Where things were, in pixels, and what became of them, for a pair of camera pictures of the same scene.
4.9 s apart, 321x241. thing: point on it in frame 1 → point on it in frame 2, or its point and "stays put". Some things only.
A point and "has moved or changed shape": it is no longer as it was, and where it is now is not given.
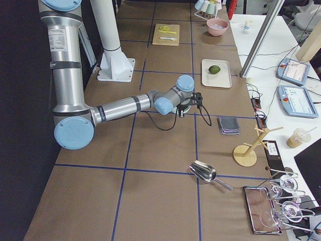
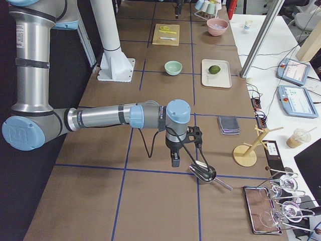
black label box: [273, 157] stays put
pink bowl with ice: [216, 26] stays put
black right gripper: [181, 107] → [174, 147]
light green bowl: [186, 101] has moved or changed shape
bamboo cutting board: [166, 34] stays put
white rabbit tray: [221, 79] stays put
